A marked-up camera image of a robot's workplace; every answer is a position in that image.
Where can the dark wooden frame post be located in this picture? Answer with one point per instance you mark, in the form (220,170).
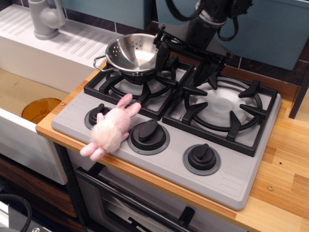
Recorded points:
(300,93)

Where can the steel colander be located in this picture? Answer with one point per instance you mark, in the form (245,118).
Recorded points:
(134,55)

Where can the white toy sink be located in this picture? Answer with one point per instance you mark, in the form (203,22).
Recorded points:
(32,69)

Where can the grey toy faucet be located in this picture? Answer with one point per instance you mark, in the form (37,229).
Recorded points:
(46,20)

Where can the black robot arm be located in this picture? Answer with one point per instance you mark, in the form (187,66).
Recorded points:
(216,11)

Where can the middle black stove knob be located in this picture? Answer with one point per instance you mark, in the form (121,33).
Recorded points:
(148,138)

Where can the pink plush bunny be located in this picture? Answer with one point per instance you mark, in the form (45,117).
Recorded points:
(111,129)

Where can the right black burner grate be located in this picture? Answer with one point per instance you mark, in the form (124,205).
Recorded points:
(233,113)

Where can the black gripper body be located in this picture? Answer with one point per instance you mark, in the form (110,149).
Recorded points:
(195,39)

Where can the black burner grate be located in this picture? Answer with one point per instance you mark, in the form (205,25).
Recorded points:
(233,113)
(154,91)

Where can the right black stove knob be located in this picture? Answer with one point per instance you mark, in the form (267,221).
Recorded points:
(202,160)

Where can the left black burner grate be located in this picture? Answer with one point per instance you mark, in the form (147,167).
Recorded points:
(154,91)

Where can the grey toy stove top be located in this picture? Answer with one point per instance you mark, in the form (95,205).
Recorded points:
(230,185)

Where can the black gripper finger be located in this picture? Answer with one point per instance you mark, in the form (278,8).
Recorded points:
(207,72)
(163,53)

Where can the toy oven door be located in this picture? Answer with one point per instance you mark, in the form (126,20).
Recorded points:
(124,204)

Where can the orange plastic plate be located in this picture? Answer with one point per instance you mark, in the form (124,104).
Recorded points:
(37,110)

